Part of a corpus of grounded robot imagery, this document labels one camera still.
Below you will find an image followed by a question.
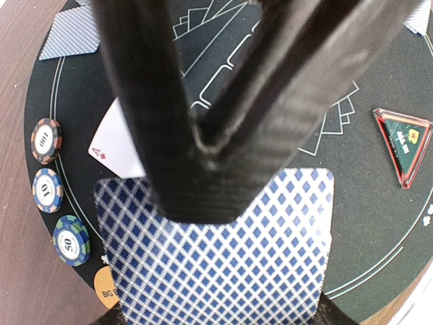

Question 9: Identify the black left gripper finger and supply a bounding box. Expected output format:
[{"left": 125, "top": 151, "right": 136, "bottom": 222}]
[{"left": 91, "top": 1, "right": 418, "bottom": 224}]

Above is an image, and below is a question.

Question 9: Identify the ace of diamonds card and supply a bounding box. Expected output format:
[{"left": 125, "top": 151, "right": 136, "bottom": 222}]
[{"left": 88, "top": 98, "right": 145, "bottom": 179}]

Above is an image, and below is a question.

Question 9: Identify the blue card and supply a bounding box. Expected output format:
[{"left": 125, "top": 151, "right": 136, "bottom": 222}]
[
  {"left": 39, "top": 5, "right": 100, "bottom": 61},
  {"left": 404, "top": 0, "right": 432, "bottom": 36}
]

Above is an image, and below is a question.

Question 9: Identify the blue playing card deck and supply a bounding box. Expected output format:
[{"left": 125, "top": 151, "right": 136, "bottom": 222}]
[{"left": 93, "top": 168, "right": 334, "bottom": 324}]

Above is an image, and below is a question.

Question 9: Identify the red chip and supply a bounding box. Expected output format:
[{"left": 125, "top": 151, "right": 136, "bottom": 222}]
[{"left": 30, "top": 118, "right": 63, "bottom": 165}]

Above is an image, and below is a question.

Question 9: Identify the red black triangle marker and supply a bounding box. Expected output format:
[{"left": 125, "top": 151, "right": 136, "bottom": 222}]
[{"left": 372, "top": 108, "right": 432, "bottom": 189}]

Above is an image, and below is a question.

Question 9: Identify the blue white chip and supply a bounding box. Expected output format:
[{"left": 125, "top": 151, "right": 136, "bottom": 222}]
[{"left": 32, "top": 168, "right": 64, "bottom": 213}]

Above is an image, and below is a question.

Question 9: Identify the green poker chip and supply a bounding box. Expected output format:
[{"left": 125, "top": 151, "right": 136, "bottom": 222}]
[{"left": 52, "top": 215, "right": 91, "bottom": 267}]

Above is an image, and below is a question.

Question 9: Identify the orange round blind button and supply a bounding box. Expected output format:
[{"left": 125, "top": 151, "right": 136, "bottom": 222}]
[{"left": 93, "top": 266, "right": 119, "bottom": 309}]

